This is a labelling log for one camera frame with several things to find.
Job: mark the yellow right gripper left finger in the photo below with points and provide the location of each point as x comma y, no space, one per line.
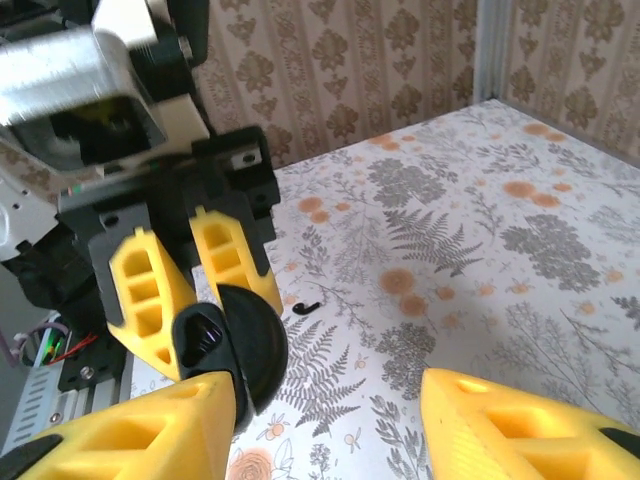
175,410

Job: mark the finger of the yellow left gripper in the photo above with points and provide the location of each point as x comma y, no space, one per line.
165,300
235,277

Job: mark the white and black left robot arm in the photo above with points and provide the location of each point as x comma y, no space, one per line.
25,215

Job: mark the black earbud charging case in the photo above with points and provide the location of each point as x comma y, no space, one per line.
260,340

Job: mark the long aluminium base rail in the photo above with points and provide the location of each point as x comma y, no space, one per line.
95,402

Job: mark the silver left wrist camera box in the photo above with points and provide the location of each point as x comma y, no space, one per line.
65,75

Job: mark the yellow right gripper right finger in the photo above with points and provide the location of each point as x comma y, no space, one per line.
450,400

